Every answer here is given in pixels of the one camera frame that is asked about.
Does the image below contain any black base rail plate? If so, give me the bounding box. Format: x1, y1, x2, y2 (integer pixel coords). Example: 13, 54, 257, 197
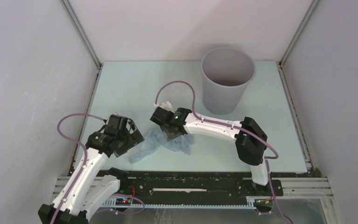
118, 171, 283, 206

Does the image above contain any grey plastic trash bin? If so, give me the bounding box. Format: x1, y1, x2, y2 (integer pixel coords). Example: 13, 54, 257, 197
201, 48, 256, 115

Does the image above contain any right corner aluminium post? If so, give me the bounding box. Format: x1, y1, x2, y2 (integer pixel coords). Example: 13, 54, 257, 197
279, 0, 321, 67

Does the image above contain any light blue plastic trash bag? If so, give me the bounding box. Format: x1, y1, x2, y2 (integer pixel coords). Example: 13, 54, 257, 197
129, 127, 194, 164

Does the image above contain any left corner aluminium post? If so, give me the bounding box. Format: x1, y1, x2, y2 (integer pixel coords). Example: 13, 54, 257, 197
59, 0, 103, 70

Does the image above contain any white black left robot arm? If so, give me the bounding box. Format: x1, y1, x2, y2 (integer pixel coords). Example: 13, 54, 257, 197
38, 114, 145, 224

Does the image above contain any white slotted cable duct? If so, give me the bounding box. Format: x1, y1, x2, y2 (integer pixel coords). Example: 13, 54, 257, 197
100, 197, 274, 211

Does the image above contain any corner aluminium post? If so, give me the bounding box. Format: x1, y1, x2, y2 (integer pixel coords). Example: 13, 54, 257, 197
59, 0, 103, 70
279, 0, 321, 67

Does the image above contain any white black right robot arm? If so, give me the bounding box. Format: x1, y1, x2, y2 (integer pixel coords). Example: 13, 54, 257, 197
150, 106, 271, 195

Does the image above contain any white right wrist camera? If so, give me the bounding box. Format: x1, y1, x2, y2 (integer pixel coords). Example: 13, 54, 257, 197
154, 101, 173, 112

